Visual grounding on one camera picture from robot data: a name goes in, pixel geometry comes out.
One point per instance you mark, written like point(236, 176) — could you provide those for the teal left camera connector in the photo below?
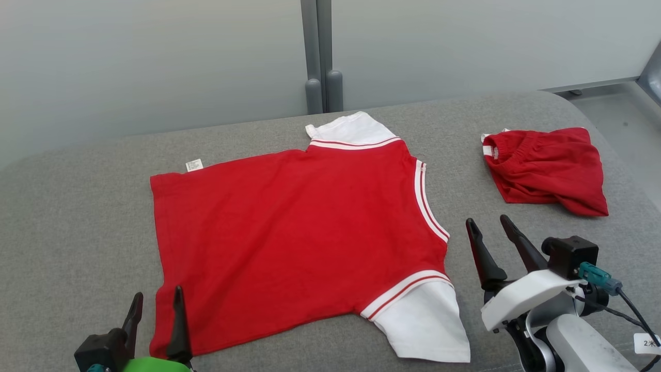
point(96, 368)

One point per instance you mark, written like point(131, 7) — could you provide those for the teal right camera connector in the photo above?
point(599, 276)

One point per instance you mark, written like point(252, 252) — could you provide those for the grey floor rail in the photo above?
point(594, 86)

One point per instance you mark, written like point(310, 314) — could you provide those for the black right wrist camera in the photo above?
point(570, 256)

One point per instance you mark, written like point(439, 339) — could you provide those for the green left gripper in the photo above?
point(155, 365)

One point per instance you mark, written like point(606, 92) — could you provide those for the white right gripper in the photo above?
point(526, 294)

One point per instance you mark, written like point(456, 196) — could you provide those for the teal camera connector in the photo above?
point(96, 368)
point(599, 276)

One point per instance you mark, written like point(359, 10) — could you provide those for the red Bulls shorts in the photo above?
point(547, 170)

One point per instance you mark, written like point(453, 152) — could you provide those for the grey metal frame corner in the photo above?
point(653, 72)

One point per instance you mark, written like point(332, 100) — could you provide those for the red white basketball jersey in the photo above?
point(289, 222)

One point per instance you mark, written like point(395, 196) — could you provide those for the grey fabric sofa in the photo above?
point(77, 217)

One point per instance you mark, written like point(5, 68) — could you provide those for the grey metal partition post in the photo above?
point(310, 51)
point(333, 88)

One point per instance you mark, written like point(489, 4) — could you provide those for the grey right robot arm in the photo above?
point(583, 346)

